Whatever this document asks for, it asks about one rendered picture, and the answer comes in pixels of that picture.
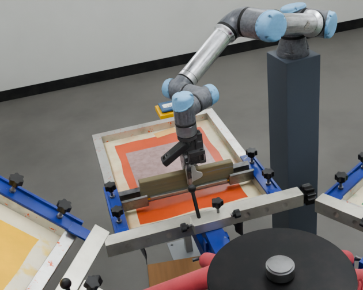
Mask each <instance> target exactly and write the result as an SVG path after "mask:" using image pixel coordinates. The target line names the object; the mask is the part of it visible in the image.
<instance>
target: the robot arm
mask: <svg viewBox="0 0 363 290"><path fill-rule="evenodd" d="M337 21H338V19H337V14H336V13H335V12H332V11H330V10H329V11H328V10H320V9H311V8H306V3H303V2H296V3H290V4H287V5H285V6H283V7H281V9H280V10H277V9H260V8H255V7H248V6H243V7H239V8H237V9H234V10H232V11H231V12H229V13H228V14H227V15H225V16H224V17H223V18H222V19H221V20H220V21H219V22H218V23H217V24H216V26H215V27H214V32H213V33H212V34H211V36H210V37H209V38H208V39H207V40H206V41H205V43H204V44H203V45H202V46H201V47H200V49H199V50H198V51H197V52H196V54H195V55H194V56H193V57H192V58H191V60H190V61H189V62H188V63H187V64H186V66H185V67H184V68H183V69H182V70H181V72H180V73H179V74H178V75H177V77H176V78H175V79H173V78H172V79H171V78H169V79H166V80H165V81H164V83H163V84H162V93H163V95H164V96H165V97H166V98H169V99H171V100H172V109H173V115H174V120H175V128H176V134H177V139H178V140H179V142H178V143H177V144H176V145H174V146H173V147H172V148H171V149H170V150H169V151H167V152H166V153H165V154H164V155H163V156H162V157H161V161H162V164H163V165H164V166H165V167H167V166H169V165H170V164H171V163H172V162H173V161H174V160H176V159H177V158H178V157H180V161H181V166H182V169H185V171H186V177H187V184H188V185H192V182H193V181H195V180H197V179H199V178H201V177H202V176H203V174H202V172H200V171H196V166H198V165H197V164H198V163H200V164H201V163H206V154H205V149H204V148H203V138H202V133H201V132H200V130H199V129H197V126H196V117H195V115H197V114H198V113H200V112H201V111H203V110H205V109H207V108H208V107H210V106H212V105H213V104H215V103H216V102H217V101H218V99H219V92H218V90H217V88H216V87H215V86H214V85H212V84H206V85H203V86H202V87H200V86H196V84H197V82H198V81H199V80H200V79H201V78H202V76H203V75H204V74H205V72H206V71H207V70H208V69H209V68H210V66H211V65H212V64H213V63H214V61H215V60H216V59H217V58H218V57H219V55H220V54H221V53H222V51H223V50H224V49H225V48H226V47H227V45H228V44H229V43H233V42H234V41H235V40H236V39H237V38H238V37H246V38H250V39H256V40H262V41H265V42H276V41H278V40H279V43H278V47H277V56H278V57H280V58H283V59H301V58H304V57H306V56H308V55H309V45H308V42H307V38H306V37H322V38H324V39H330V38H331V37H332V36H333V35H334V33H335V30H336V26H337ZM204 155H205V156H204Z"/></svg>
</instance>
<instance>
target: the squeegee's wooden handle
mask: <svg viewBox="0 0 363 290"><path fill-rule="evenodd" d="M196 171H200V172H202V174H203V176H202V177H201V178H199V179H197V180H195V181H193V182H192V184H193V185H199V184H204V183H207V182H211V181H216V180H221V179H224V178H226V179H227V180H229V175H230V174H233V162H232V160H231V159H226V160H223V161H218V162H213V163H208V164H205V165H200V166H196ZM138 182H139V189H140V194H141V196H145V195H147V196H148V199H149V198H150V196H152V195H155V194H160V193H164V192H169V191H172V190H177V189H181V188H186V187H188V186H189V185H188V184H187V177H186V171H185V169H182V170H178V171H173V172H169V173H165V174H160V175H155V176H152V177H147V178H142V179H139V180H138Z"/></svg>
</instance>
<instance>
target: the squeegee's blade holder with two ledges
mask: <svg viewBox="0 0 363 290"><path fill-rule="evenodd" d="M227 181H228V180H227V179H226V178H224V179H221V180H216V181H211V182H207V183H204V184H199V185H195V187H196V189H200V188H204V187H207V186H212V185H216V184H221V183H224V182H227ZM187 188H188V187H186V188H181V189H177V190H172V191H169V192H164V193H160V194H155V195H152V196H150V199H151V200H153V199H158V198H161V197H165V196H170V195H173V194H178V193H183V192H187V191H188V189H187Z"/></svg>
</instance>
